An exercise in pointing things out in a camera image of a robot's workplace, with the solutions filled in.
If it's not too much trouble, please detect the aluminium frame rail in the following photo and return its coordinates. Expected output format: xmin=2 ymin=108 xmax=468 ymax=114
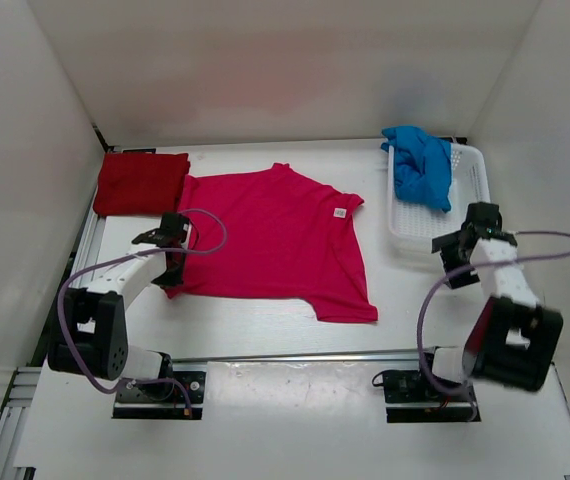
xmin=0 ymin=144 xmax=121 ymax=480

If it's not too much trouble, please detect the blue t-shirt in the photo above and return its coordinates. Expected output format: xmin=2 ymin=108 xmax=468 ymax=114
xmin=380 ymin=126 xmax=452 ymax=213

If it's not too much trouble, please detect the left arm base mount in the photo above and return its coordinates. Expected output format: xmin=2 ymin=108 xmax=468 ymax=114
xmin=112 ymin=363 xmax=208 ymax=421

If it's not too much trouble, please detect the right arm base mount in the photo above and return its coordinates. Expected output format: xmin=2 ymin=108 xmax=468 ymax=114
xmin=371 ymin=360 xmax=481 ymax=424

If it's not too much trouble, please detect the dark red t-shirt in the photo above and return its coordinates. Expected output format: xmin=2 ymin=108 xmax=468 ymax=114
xmin=93 ymin=152 xmax=190 ymax=217

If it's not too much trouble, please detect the white plastic basket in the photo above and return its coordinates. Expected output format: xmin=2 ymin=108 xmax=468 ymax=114
xmin=386 ymin=143 xmax=491 ymax=260

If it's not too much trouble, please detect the pink t-shirt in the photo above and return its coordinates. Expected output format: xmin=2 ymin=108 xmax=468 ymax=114
xmin=167 ymin=163 xmax=378 ymax=323

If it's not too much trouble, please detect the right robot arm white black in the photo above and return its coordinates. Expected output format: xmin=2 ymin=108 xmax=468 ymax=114
xmin=414 ymin=202 xmax=563 ymax=400

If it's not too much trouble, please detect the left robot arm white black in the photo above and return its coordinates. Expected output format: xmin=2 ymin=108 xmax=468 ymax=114
xmin=47 ymin=213 xmax=191 ymax=400

